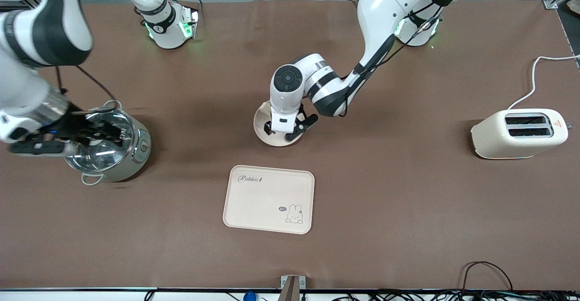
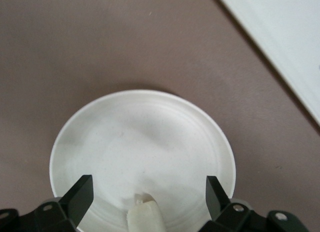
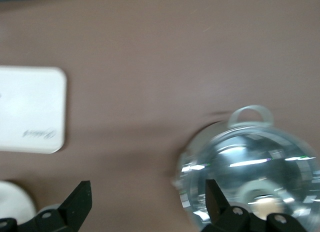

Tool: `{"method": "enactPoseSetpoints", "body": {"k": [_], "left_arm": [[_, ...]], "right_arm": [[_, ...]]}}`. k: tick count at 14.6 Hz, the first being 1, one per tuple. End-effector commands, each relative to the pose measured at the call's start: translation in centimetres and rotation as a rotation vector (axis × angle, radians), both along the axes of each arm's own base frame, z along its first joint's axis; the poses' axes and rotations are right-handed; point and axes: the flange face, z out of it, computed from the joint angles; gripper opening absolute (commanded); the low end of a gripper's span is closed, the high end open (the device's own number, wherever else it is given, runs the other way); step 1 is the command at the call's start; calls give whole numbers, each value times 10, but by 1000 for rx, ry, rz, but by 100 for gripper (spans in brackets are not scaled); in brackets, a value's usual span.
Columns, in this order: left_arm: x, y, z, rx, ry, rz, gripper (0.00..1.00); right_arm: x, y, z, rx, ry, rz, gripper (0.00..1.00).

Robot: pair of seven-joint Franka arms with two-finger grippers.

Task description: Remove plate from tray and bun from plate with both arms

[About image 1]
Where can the arm base box green light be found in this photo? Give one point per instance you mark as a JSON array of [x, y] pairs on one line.
[[192, 22]]

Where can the grey metal camera bracket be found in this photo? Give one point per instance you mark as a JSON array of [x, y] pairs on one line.
[[292, 287]]

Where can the beige rabbit print tray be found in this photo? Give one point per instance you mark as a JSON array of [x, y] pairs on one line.
[[263, 201]]

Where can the steel electric cooking pot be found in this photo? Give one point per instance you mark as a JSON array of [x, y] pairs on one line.
[[131, 162]]

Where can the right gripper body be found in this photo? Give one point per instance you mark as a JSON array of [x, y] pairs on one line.
[[78, 122]]

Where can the round beige plate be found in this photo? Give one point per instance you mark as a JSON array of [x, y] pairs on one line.
[[260, 128]]

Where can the cream two-slot toaster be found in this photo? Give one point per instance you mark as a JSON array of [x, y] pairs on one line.
[[507, 144]]

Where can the blue round cap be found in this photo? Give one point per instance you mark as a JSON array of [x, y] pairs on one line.
[[249, 297]]

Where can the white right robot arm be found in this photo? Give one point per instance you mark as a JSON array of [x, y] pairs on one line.
[[158, 24]]

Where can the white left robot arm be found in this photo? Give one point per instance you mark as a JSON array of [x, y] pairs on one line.
[[385, 6]]

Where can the brown table cover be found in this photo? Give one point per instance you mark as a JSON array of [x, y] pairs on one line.
[[408, 201]]

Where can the glass pot lid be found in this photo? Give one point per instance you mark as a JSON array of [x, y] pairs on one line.
[[102, 158]]

